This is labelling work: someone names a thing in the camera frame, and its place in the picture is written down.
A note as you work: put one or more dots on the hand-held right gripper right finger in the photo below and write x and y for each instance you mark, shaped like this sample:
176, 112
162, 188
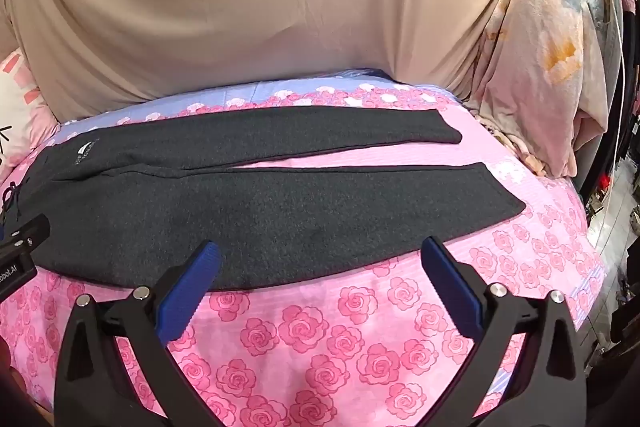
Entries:
450, 289

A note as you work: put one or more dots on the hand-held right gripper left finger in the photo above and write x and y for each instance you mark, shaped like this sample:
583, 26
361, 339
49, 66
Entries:
187, 292

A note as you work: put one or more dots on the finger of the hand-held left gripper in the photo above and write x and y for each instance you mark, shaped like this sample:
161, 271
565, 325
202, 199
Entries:
27, 232

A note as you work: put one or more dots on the dark grey pants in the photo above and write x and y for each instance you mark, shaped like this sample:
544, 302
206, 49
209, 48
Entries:
280, 207

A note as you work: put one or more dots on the pink and white pillow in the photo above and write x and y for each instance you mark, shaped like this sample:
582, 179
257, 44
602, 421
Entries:
20, 107

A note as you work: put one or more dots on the pink rose bedsheet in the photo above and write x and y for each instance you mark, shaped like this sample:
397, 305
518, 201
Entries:
310, 342

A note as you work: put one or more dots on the small red object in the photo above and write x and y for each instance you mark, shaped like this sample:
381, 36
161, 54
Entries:
606, 181

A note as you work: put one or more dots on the pale floral quilt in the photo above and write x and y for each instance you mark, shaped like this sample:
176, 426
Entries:
540, 57

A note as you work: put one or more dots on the beige padded headboard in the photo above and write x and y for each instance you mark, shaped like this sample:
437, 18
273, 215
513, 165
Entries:
250, 7

